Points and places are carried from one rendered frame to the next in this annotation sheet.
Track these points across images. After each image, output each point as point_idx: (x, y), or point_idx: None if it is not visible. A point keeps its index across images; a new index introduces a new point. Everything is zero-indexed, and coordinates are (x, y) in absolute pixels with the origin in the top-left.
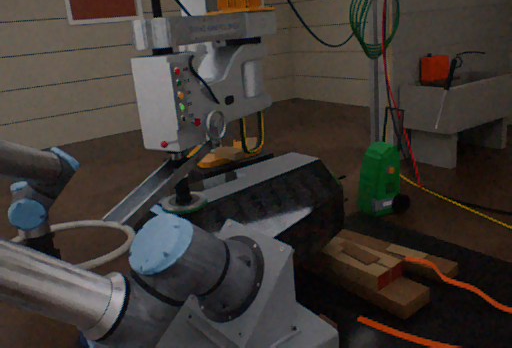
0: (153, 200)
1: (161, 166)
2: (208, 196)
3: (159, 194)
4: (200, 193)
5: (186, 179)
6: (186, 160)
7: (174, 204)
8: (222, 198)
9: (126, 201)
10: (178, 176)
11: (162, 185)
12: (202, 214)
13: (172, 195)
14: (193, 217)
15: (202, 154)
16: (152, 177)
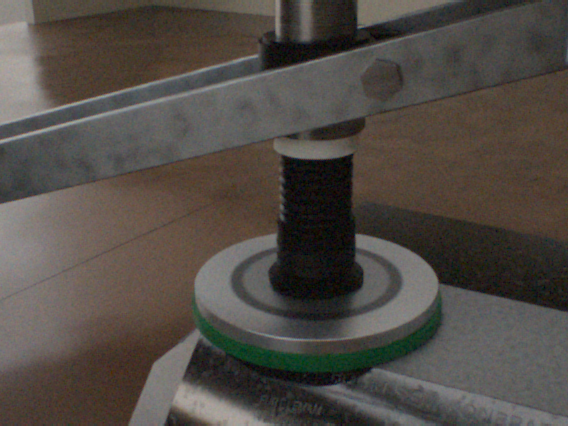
0: None
1: (255, 54)
2: (466, 343)
3: (41, 163)
4: (424, 299)
5: (317, 175)
6: (311, 58)
7: (246, 269)
8: (487, 407)
9: (8, 134)
10: (198, 124)
11: (67, 126)
12: (290, 405)
13: (355, 235)
14: (236, 385)
15: (456, 66)
16: (176, 87)
